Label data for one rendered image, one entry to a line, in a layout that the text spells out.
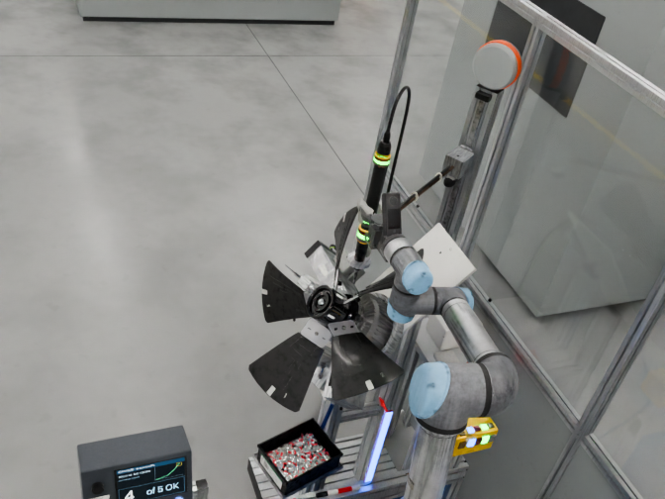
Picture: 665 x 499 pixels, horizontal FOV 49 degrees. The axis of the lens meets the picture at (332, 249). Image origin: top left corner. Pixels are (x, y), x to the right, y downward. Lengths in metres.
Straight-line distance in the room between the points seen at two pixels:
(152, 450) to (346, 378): 0.63
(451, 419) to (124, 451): 0.80
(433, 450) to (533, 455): 1.21
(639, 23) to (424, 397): 2.62
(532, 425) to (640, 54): 1.86
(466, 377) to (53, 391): 2.49
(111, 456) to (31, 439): 1.68
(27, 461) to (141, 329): 0.91
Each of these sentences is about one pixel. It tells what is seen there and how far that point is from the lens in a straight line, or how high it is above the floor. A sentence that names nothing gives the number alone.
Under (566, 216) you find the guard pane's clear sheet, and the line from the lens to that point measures 2.48.
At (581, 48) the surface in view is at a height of 2.04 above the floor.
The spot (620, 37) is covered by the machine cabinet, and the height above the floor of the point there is 1.68.
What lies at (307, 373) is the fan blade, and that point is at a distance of 2.42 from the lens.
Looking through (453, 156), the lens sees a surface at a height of 1.58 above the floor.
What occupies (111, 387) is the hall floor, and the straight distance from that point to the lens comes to 3.70.
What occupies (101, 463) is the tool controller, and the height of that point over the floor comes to 1.25.
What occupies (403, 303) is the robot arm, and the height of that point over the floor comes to 1.56.
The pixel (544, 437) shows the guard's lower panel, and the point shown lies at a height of 0.83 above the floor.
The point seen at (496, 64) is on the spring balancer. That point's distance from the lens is 2.51.
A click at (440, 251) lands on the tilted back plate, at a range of 2.52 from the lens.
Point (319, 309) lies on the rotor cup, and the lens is 2.34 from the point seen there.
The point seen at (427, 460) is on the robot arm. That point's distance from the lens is 1.68.
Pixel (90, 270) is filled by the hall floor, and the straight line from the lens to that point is 4.33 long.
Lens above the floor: 2.76
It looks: 37 degrees down
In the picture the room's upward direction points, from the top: 11 degrees clockwise
